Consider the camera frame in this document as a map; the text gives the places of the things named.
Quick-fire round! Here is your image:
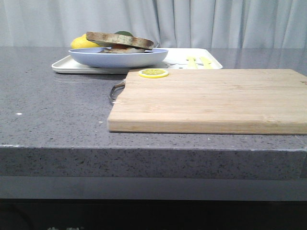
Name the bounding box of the blue round plate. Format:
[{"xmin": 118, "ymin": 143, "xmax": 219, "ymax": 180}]
[{"xmin": 69, "ymin": 47, "xmax": 168, "ymax": 69}]

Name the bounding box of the bread slice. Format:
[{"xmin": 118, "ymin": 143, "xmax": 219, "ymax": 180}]
[
  {"xmin": 100, "ymin": 47, "xmax": 145, "ymax": 54},
  {"xmin": 86, "ymin": 32, "xmax": 154, "ymax": 50}
]

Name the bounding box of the metal cutting board handle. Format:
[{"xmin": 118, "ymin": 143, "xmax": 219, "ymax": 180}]
[{"xmin": 108, "ymin": 79, "xmax": 126, "ymax": 104}]

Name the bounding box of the front yellow lemon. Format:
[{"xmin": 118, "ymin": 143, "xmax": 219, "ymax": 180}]
[{"xmin": 71, "ymin": 36, "xmax": 100, "ymax": 49}]

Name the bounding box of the yellow plastic knife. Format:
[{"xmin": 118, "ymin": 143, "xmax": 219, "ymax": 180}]
[{"xmin": 200, "ymin": 56, "xmax": 213, "ymax": 69}]

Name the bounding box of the white rectangular tray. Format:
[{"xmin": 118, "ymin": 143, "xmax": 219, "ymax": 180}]
[{"xmin": 52, "ymin": 48, "xmax": 223, "ymax": 74}]

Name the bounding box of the grey curtain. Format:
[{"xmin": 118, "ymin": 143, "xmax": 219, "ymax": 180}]
[{"xmin": 0, "ymin": 0, "xmax": 307, "ymax": 48}]

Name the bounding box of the wooden cutting board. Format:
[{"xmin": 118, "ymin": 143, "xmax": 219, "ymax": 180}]
[{"xmin": 107, "ymin": 69, "xmax": 307, "ymax": 135}]

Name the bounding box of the yellow plastic fork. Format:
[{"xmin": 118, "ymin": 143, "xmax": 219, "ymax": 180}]
[{"xmin": 186, "ymin": 56, "xmax": 198, "ymax": 69}]

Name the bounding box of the green lime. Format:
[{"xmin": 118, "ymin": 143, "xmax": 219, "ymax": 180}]
[{"xmin": 115, "ymin": 31, "xmax": 133, "ymax": 36}]

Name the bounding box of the fried egg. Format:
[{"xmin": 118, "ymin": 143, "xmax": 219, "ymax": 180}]
[{"xmin": 112, "ymin": 44, "xmax": 137, "ymax": 48}]

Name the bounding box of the lemon slice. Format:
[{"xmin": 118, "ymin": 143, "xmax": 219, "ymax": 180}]
[{"xmin": 138, "ymin": 69, "xmax": 169, "ymax": 79}]

